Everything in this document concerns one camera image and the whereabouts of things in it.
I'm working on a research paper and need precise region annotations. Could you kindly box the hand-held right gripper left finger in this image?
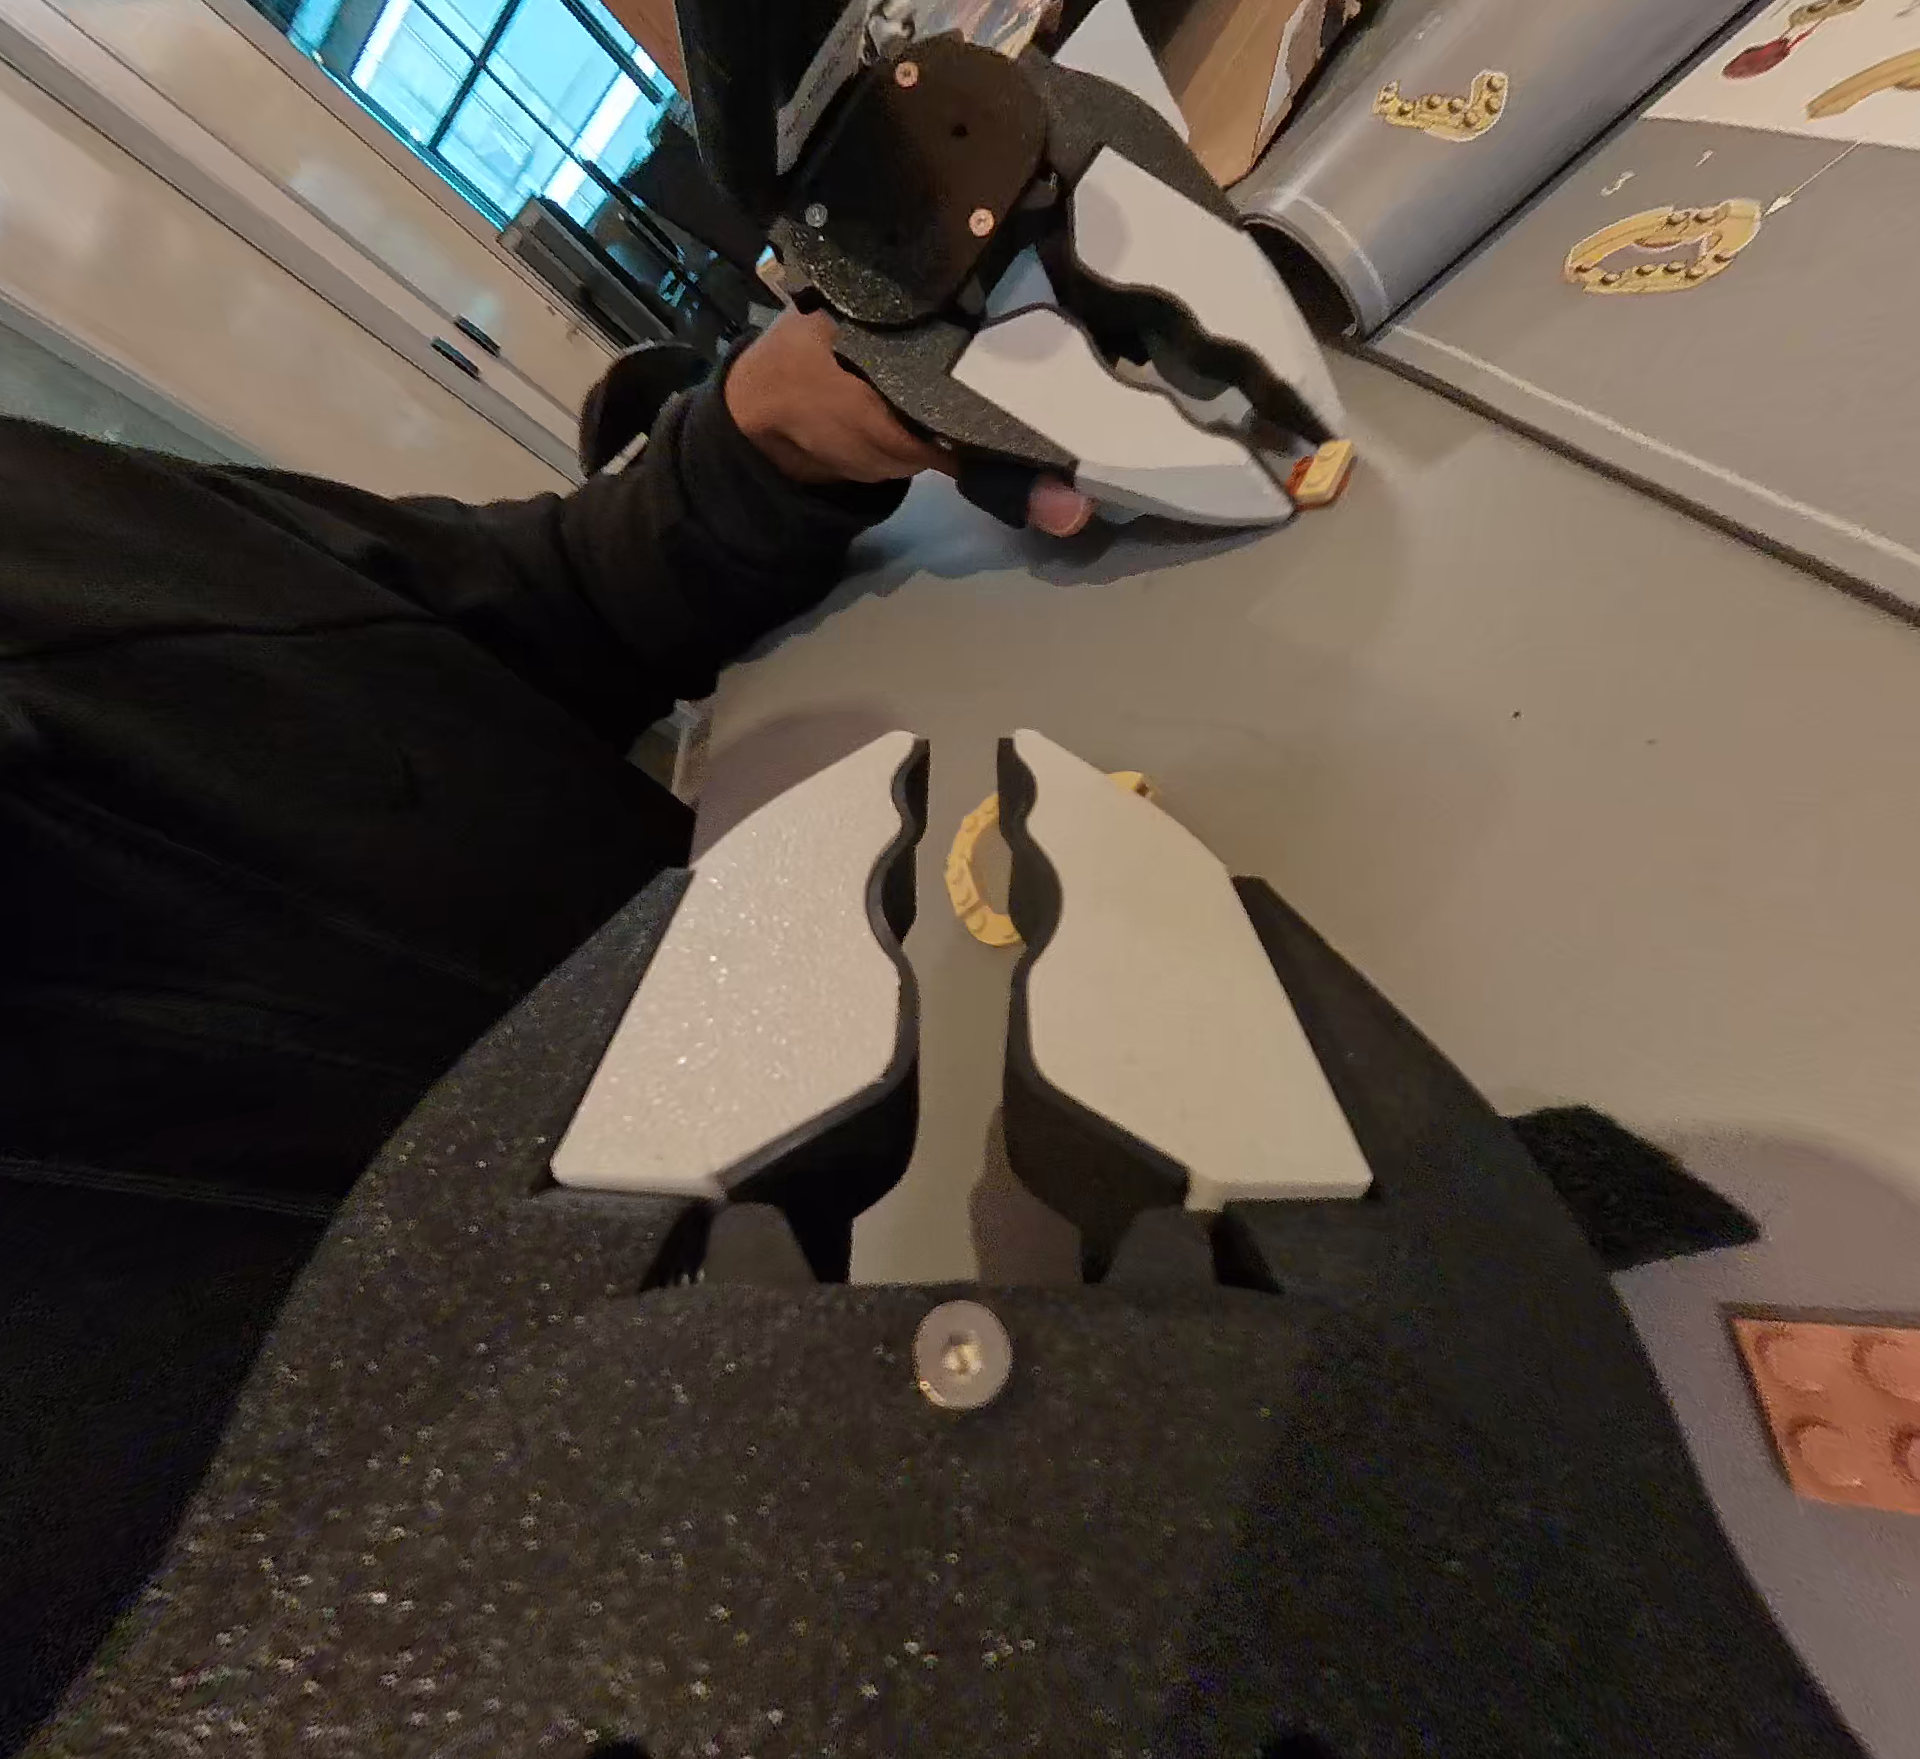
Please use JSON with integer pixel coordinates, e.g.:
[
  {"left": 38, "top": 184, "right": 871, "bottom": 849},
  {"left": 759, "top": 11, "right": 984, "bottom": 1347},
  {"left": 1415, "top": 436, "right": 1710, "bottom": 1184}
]
[{"left": 550, "top": 730, "right": 935, "bottom": 1201}]

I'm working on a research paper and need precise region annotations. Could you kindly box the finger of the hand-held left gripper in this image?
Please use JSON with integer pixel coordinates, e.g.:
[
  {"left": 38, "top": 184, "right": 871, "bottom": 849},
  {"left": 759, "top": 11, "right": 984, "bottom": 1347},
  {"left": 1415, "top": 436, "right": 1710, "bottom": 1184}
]
[
  {"left": 1046, "top": 149, "right": 1343, "bottom": 446},
  {"left": 948, "top": 301, "right": 1304, "bottom": 534}
]

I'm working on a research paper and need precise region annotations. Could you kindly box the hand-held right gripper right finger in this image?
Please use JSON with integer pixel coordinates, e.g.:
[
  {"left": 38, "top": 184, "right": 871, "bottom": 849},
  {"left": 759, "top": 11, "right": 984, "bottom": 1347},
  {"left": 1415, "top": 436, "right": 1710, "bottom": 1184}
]
[{"left": 999, "top": 726, "right": 1378, "bottom": 1215}]

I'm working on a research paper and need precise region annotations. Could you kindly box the large tan arch brick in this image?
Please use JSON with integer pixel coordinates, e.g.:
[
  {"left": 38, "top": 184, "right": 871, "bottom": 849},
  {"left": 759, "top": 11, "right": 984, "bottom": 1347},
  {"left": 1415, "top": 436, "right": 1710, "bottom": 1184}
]
[{"left": 942, "top": 768, "right": 1156, "bottom": 955}]

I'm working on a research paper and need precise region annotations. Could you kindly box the person's left forearm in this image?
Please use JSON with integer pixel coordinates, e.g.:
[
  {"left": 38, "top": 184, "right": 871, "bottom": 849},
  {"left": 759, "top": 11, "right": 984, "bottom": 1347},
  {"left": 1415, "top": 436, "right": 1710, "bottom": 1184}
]
[{"left": 360, "top": 376, "right": 917, "bottom": 757}]

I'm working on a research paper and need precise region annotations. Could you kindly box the person's left hand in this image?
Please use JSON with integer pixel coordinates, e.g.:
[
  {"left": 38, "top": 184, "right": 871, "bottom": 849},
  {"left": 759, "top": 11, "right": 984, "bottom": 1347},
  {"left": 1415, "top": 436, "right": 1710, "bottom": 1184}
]
[{"left": 727, "top": 313, "right": 1100, "bottom": 544}]

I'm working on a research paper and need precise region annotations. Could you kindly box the grey instruction booklet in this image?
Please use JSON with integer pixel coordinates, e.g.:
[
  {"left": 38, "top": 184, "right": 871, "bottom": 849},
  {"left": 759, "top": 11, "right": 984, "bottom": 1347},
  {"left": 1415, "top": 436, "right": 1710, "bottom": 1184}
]
[{"left": 1225, "top": 0, "right": 1920, "bottom": 615}]

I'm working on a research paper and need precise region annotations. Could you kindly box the brown studded plate brick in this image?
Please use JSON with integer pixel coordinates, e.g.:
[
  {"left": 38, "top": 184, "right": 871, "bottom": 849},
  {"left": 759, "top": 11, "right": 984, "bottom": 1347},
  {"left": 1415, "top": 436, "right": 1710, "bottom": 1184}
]
[{"left": 1726, "top": 1307, "right": 1920, "bottom": 1521}]

